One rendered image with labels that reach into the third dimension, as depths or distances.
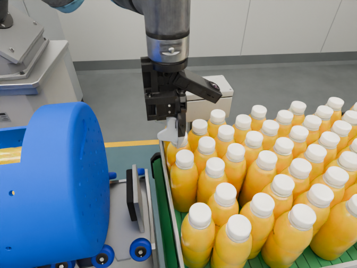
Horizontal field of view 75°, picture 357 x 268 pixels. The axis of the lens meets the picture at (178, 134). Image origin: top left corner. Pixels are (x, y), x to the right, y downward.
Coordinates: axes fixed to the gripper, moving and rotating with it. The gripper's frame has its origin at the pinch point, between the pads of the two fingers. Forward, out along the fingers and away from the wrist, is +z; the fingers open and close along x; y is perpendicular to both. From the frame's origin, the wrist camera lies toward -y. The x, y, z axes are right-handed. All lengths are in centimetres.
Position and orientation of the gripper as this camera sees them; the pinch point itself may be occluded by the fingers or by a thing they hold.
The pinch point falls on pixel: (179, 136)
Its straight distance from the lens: 56.0
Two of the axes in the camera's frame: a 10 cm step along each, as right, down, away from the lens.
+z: 0.0, 7.5, 6.6
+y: -9.8, 1.1, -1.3
